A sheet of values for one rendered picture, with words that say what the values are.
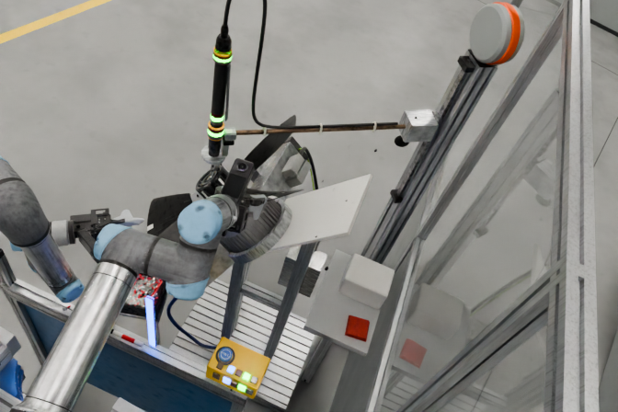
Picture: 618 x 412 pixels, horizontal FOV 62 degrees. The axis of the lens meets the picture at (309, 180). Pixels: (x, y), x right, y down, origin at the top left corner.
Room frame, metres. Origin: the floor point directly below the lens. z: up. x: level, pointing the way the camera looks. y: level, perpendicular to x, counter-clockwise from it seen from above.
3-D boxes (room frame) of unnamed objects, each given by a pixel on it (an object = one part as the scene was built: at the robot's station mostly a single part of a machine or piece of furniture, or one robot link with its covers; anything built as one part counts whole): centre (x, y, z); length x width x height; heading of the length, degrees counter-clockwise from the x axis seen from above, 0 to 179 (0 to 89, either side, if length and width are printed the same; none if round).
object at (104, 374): (0.62, 0.43, 0.45); 0.82 x 0.01 x 0.66; 82
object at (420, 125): (1.26, -0.28, 1.54); 0.10 x 0.07 x 0.08; 117
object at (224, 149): (0.97, 0.27, 1.50); 0.09 x 0.07 x 0.10; 117
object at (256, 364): (0.57, 0.04, 1.02); 0.16 x 0.10 x 0.11; 82
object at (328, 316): (1.01, -0.28, 0.85); 0.36 x 0.24 x 0.03; 172
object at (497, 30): (1.30, -0.36, 1.88); 0.17 x 0.15 x 0.16; 172
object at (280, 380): (1.08, 0.06, 0.04); 0.62 x 0.46 x 0.08; 82
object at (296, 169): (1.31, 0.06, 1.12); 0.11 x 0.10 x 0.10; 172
